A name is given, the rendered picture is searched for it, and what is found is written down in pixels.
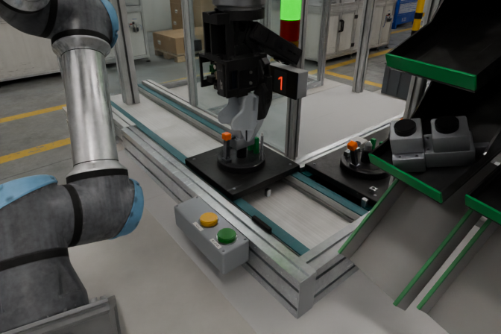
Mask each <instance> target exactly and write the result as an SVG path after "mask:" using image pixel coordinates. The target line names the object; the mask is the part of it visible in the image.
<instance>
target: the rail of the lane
mask: <svg viewBox="0 0 501 334"><path fill-rule="evenodd" d="M121 132H122V135H123V136H122V139H123V144H124V146H125V153H126V155H128V156H129V157H130V158H131V159H132V160H133V161H134V162H135V163H136V164H137V165H138V166H139V167H140V168H141V169H142V170H143V171H144V172H145V173H146V174H147V175H148V176H149V177H150V178H151V179H152V180H153V181H154V182H155V183H156V184H157V185H158V186H159V187H160V188H162V189H163V190H164V191H165V192H166V193H167V194H168V195H169V196H170V197H171V198H172V199H173V200H174V201H175V202H176V203H177V204H180V203H183V202H184V201H187V200H189V199H192V198H194V197H197V196H198V197H200V198H201V199H202V200H203V201H205V202H206V203H207V204H208V205H209V206H210V207H212V208H213V209H214V210H215V211H216V212H217V213H218V214H219V215H221V216H222V217H223V218H224V219H225V220H226V221H228V222H229V223H230V224H231V225H233V226H234V227H235V228H236V229H237V230H238V231H239V232H240V233H241V234H242V235H244V236H245V237H246V238H247V239H248V240H249V260H248V261H247V262H245V263H243V264H241V266H242V267H243V268H244V269H245V270H246V271H247V272H248V273H249V274H250V275H251V276H252V277H253V278H255V279H256V280H257V281H258V282H259V283H260V284H261V285H262V286H263V287H264V288H265V289H266V290H267V291H268V292H269V293H270V294H271V295H272V296H273V297H274V298H275V299H276V300H278V301H279V302H280V303H281V304H282V305H283V306H284V307H285V308H286V309H287V310H288V311H289V312H290V313H291V314H292V315H293V316H294V317H295V318H296V319H298V318H299V317H301V316H302V315H303V314H305V313H306V312H308V311H309V310H310V309H311V308H312V307H313V300H314V293H315V281H316V274H317V271H316V270H315V269H314V268H312V267H311V266H310V265H308V264H307V263H306V262H304V261H303V260H302V259H301V258H300V257H298V256H297V255H296V254H294V253H293V252H292V251H290V250H289V249H288V248H287V247H286V246H285V245H283V244H282V243H281V242H279V241H278V240H276V239H275V238H274V237H273V236H272V235H271V230H272V229H271V227H269V226H268V225H267V224H266V223H265V222H264V221H262V220H261V219H259V218H258V217H256V216H255V215H253V216H252V220H251V219H250V218H249V217H247V216H246V215H245V214H244V213H243V212H242V211H240V210H239V209H238V208H236V207H235V206H234V205H232V204H231V203H230V202H229V201H228V200H226V199H225V198H224V197H222V196H221V195H220V194H218V193H217V191H215V190H214V189H213V188H211V187H210V186H208V185H207V184H206V183H205V182H203V181H202V180H201V179H200V178H199V177H197V176H196V175H195V174H193V173H192V172H191V171H190V170H188V169H187V168H186V167H185V166H183V165H182V164H181V163H179V162H178V161H177V160H176V159H175V158H173V157H172V156H171V155H170V154H168V153H167V152H166V151H164V150H163V149H162V148H161V147H160V146H158V145H157V144H156V143H155V142H153V141H152V140H151V139H149V138H148V137H147V136H146V135H145V134H143V133H142V132H141V131H139V130H138V129H137V128H135V127H134V126H133V125H131V126H128V128H126V127H123V128H121Z"/></svg>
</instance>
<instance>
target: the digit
mask: <svg viewBox="0 0 501 334"><path fill-rule="evenodd" d="M286 78H287V72H283V71H280V70H278V69H274V91H277V92H280V93H282V94H286Z"/></svg>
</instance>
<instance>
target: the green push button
mask: <svg viewBox="0 0 501 334"><path fill-rule="evenodd" d="M217 238H218V240H219V241H220V242H221V243H224V244H228V243H231V242H233V241H234V240H235V239H236V232H235V230H233V229H231V228H223V229H221V230H219V231H218V233H217Z"/></svg>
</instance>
